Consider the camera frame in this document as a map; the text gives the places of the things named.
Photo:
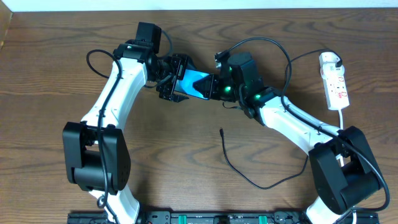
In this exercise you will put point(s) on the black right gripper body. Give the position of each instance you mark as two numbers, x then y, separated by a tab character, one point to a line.
214	86

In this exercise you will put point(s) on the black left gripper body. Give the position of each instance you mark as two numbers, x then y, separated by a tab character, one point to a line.
173	78

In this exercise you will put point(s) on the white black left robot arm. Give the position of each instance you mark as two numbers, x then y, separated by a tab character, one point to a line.
96	154

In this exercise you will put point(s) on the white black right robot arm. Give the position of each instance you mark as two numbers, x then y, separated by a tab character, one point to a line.
344	168

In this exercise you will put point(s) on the white power strip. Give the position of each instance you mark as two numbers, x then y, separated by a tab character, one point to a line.
332	73

